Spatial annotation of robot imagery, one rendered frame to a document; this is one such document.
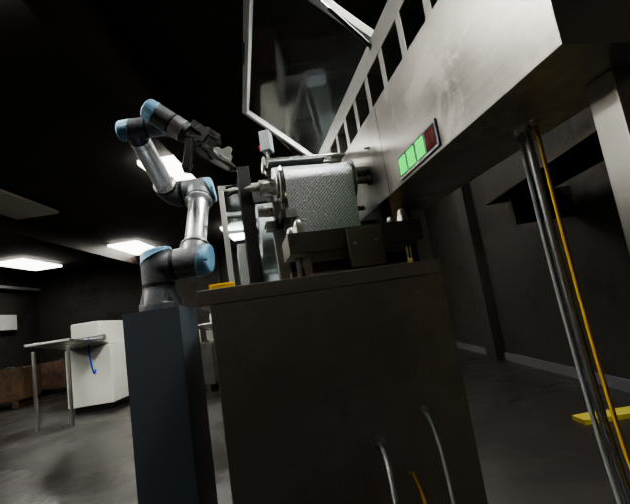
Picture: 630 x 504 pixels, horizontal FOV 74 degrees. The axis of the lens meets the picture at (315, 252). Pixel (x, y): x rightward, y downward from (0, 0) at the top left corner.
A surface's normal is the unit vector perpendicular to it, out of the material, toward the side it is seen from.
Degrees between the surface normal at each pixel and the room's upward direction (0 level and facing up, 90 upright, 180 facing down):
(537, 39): 90
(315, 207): 90
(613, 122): 90
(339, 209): 90
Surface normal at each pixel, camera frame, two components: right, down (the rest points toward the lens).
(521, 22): -0.97, 0.12
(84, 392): 0.02, -0.15
